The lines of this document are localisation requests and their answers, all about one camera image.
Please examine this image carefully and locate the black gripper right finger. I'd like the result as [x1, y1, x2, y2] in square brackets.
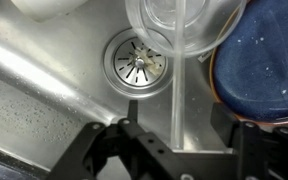
[210, 103, 288, 180]

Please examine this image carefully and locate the clear glass bowl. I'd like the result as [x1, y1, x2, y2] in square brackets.
[125, 0, 247, 57]

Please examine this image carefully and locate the stainless steel sink basin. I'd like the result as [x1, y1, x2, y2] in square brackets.
[0, 0, 224, 169]

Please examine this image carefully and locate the metal sink drain strainer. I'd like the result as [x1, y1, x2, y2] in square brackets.
[103, 29, 173, 98]

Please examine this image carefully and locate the dark blue plate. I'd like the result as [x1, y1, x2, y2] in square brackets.
[210, 0, 288, 125]

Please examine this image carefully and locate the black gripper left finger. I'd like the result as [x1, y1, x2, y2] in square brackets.
[46, 100, 184, 180]

